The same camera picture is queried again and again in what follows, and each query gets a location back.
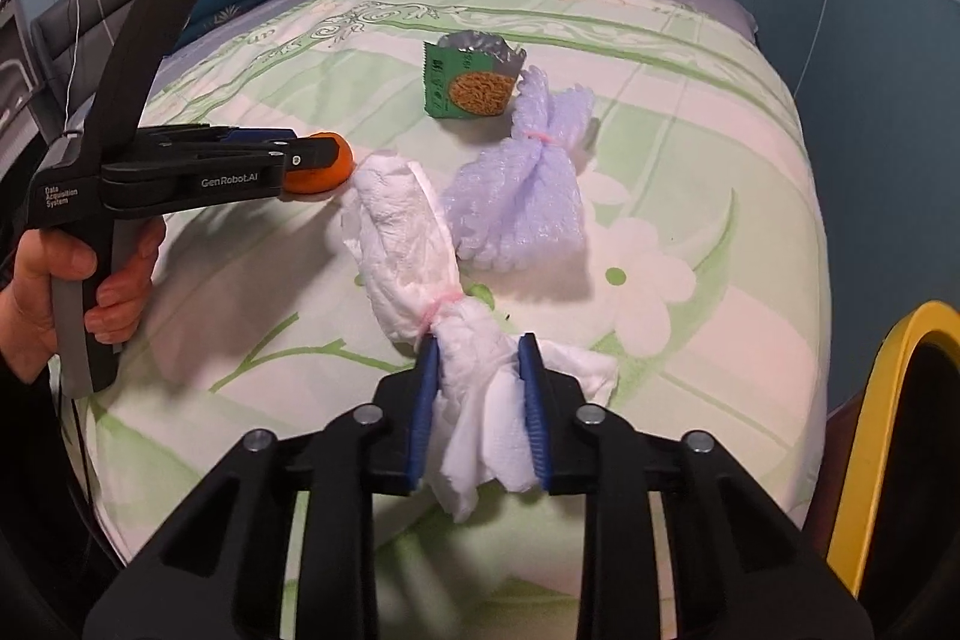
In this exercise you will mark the white tissue bundle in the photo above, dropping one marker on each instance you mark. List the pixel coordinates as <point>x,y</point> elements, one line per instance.
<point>397,235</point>

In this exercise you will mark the purple foam fruit net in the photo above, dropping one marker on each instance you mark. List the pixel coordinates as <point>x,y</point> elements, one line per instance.
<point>517,197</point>

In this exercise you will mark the pink rubber band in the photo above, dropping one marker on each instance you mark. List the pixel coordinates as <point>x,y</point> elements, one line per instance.
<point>439,308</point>
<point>540,138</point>

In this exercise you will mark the green snack packet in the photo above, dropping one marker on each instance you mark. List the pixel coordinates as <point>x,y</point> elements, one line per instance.
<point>465,85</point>

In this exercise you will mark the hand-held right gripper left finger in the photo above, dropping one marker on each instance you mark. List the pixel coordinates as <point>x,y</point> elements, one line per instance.
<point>424,407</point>

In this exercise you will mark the green printed bedspread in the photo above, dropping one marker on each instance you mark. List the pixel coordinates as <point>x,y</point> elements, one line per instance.
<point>675,197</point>

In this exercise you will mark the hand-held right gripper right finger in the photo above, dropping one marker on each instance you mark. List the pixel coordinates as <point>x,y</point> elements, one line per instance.
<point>534,415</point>

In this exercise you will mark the orange tangerine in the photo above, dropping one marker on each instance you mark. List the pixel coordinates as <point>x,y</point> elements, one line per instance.
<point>334,174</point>

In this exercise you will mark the person's left hand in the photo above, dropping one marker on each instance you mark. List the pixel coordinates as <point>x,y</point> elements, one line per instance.
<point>127,280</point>

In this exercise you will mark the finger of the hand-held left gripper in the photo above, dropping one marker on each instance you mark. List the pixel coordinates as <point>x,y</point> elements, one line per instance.
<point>311,153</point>
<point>225,138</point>

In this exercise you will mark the yellow bin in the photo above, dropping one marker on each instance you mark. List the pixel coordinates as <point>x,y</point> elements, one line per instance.
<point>870,445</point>

